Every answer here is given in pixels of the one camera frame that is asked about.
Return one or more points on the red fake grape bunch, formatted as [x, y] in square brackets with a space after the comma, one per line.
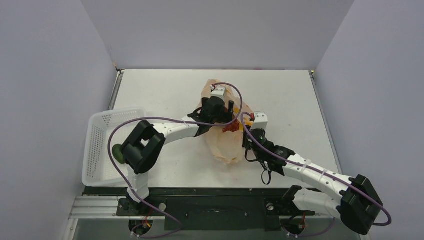
[234, 127]

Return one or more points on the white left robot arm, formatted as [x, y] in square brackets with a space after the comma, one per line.
[142, 148]

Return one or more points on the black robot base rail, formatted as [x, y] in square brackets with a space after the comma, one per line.
[207, 209]

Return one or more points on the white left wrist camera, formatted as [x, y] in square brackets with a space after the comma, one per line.
[218, 92]

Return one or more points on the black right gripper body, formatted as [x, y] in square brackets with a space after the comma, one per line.
[251, 134]

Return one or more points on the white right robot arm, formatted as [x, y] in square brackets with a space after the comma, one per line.
[353, 200]

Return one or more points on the green fake avocado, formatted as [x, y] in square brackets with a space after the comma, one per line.
[117, 154]

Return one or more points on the translucent orange plastic bag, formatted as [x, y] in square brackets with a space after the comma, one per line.
[226, 147]

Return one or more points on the white perforated plastic basket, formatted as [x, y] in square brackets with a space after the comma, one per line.
[97, 169]

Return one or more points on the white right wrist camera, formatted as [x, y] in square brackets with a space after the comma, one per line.
[260, 120]

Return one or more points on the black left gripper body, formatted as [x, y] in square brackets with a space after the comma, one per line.
[223, 117]

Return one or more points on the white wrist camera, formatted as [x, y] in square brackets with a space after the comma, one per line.
[218, 92]
[260, 120]

